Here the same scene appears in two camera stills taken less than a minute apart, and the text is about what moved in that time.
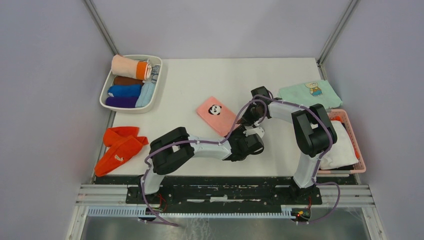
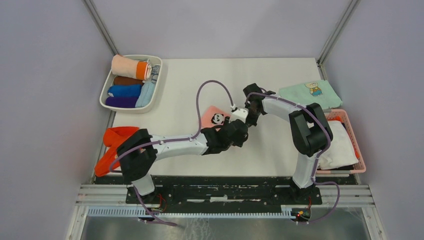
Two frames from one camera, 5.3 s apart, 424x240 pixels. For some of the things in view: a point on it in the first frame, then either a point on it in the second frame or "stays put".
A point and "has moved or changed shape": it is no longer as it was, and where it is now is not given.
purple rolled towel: x=121 y=102 stays put
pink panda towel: x=217 y=115 has moved or changed shape
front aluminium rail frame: x=109 y=201 stays put
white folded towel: x=342 y=152 stays put
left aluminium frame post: x=98 y=21 stays put
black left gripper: x=240 y=131 → x=239 y=142
